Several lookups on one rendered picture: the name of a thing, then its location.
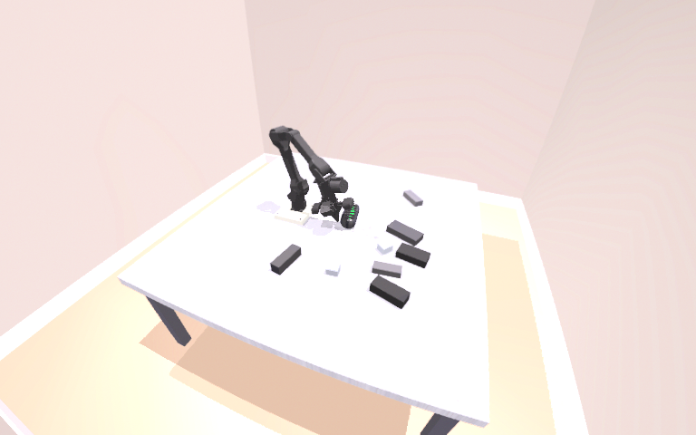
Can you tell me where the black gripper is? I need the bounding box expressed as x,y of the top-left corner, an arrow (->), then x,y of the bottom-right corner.
311,192 -> 354,222

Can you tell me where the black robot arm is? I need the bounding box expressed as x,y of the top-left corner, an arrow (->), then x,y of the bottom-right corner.
269,125 -> 349,218

